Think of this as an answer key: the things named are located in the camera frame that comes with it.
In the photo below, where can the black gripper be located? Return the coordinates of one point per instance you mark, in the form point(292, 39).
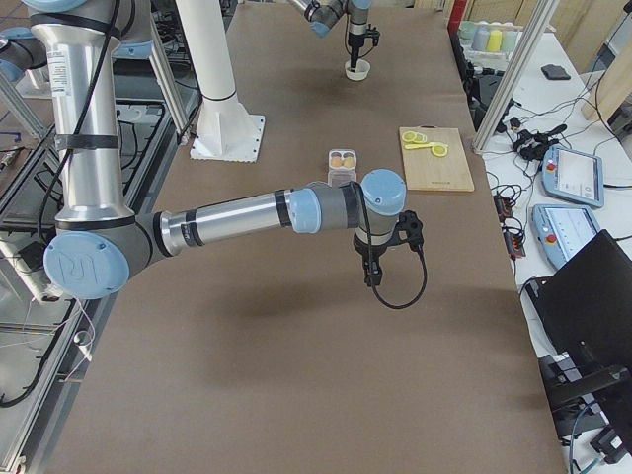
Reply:
point(355, 39)
point(367, 253)

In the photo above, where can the white bowl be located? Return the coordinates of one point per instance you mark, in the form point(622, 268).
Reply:
point(360, 72)

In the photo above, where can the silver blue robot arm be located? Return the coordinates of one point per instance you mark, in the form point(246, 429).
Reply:
point(323, 18)
point(101, 243)

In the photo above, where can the clear plastic egg box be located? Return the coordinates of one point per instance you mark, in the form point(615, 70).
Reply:
point(338, 176)

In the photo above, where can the lemon slice near knife tip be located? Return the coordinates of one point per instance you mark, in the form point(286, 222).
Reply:
point(409, 136)

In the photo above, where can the bamboo cutting board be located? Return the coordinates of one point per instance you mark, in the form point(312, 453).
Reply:
point(426, 172)

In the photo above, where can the lemon slice pair middle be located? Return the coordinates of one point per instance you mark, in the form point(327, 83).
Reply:
point(420, 138)

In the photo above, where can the yellow plastic knife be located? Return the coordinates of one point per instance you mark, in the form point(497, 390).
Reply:
point(412, 146)

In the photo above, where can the grey plastic cup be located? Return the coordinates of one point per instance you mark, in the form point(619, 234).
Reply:
point(481, 38)

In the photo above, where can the yellow plastic cup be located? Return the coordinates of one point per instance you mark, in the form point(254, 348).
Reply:
point(495, 39)

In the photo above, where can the green plastic cup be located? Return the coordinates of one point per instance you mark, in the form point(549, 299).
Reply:
point(509, 40)

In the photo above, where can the white central mounting column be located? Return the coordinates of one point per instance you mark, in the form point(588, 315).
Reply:
point(225, 129)

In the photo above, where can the blue teach pendant near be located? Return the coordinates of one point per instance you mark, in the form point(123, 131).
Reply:
point(563, 230)

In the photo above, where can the blue teach pendant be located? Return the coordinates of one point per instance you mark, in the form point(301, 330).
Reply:
point(573, 175)
point(563, 230)

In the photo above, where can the black laptop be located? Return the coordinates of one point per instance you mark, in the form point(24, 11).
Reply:
point(585, 308)

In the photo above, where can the blue teach pendant far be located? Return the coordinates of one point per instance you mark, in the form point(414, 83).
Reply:
point(573, 175)

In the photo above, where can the lemon slice at handle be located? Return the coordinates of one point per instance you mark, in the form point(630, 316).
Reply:
point(439, 149)

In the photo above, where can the aluminium frame post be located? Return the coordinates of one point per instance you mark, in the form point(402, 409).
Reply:
point(528, 42)

